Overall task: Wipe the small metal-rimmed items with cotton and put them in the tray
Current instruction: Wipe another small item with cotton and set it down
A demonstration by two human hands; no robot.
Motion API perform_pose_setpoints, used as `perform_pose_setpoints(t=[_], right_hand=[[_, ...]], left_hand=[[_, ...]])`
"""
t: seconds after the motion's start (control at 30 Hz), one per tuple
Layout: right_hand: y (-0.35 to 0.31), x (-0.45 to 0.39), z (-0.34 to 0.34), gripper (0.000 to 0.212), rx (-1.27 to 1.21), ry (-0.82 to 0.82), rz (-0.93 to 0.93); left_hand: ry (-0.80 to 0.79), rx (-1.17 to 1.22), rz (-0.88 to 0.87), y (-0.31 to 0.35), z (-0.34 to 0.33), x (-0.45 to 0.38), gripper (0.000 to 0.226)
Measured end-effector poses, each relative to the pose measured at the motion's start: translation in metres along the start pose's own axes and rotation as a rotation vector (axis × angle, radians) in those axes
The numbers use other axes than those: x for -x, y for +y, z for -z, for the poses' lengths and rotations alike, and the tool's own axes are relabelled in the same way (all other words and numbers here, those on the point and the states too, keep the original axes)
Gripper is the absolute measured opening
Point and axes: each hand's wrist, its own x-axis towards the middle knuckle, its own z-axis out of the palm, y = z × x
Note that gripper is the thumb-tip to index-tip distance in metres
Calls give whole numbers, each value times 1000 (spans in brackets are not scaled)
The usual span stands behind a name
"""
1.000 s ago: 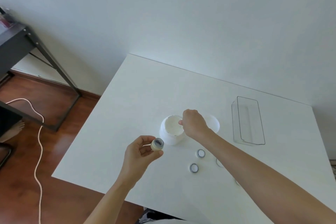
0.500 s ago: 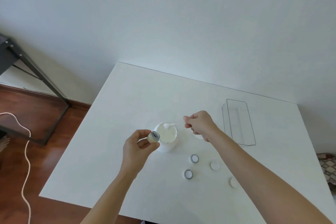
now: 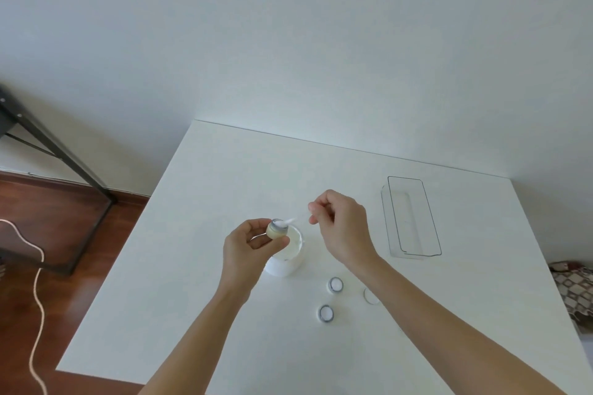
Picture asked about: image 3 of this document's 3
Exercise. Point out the person's left hand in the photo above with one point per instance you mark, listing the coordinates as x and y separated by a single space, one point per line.
241 256

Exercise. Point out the person's right hand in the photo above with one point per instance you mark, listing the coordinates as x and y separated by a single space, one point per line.
345 232

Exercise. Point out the person's left thumb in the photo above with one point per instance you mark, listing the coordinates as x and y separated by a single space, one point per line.
261 225

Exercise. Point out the person's right thumb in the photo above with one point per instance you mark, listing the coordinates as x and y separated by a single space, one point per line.
324 199

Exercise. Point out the small beige cosmetic jar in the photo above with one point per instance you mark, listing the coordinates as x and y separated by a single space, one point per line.
278 229

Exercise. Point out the clear plastic spatula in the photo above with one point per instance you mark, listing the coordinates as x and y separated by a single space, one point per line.
299 219

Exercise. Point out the person's right forearm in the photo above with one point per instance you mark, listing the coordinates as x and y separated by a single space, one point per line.
458 330

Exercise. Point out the person's left forearm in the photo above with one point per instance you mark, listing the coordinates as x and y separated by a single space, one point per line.
199 339

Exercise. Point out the white round container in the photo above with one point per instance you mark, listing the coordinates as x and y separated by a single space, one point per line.
287 256

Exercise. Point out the small white jar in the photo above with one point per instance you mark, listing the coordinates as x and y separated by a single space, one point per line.
335 285
326 314

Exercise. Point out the clear plastic organizer tray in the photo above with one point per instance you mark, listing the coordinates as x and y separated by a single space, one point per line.
410 219

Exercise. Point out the white round lid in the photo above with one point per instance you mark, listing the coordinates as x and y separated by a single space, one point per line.
370 296

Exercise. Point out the patterned fabric cushion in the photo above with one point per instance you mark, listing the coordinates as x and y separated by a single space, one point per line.
574 290

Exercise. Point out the black metal table frame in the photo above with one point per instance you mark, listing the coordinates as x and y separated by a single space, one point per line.
55 168

